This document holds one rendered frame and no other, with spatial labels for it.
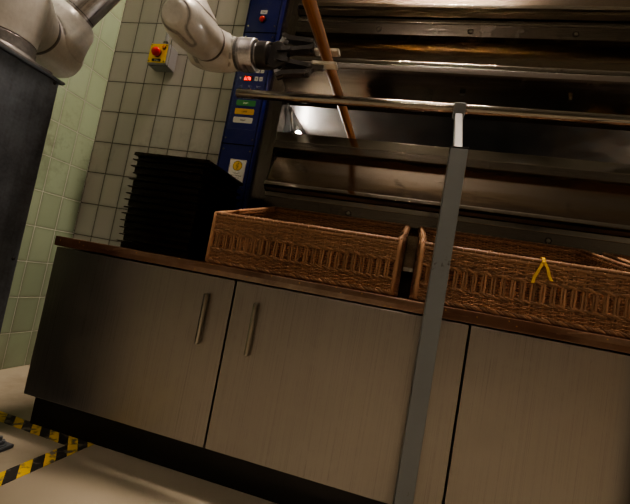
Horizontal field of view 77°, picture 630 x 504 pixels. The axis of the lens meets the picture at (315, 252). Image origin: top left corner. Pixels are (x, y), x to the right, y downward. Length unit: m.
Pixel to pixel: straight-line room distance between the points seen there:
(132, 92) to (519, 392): 1.96
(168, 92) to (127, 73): 0.25
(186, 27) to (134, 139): 1.04
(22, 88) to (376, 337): 1.09
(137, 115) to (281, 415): 1.54
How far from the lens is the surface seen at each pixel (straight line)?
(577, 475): 1.13
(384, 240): 1.06
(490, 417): 1.06
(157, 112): 2.07
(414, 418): 0.98
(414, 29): 1.88
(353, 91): 1.75
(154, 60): 2.10
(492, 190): 1.64
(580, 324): 1.13
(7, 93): 1.29
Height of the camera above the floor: 0.59
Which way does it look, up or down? 4 degrees up
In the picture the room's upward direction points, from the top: 10 degrees clockwise
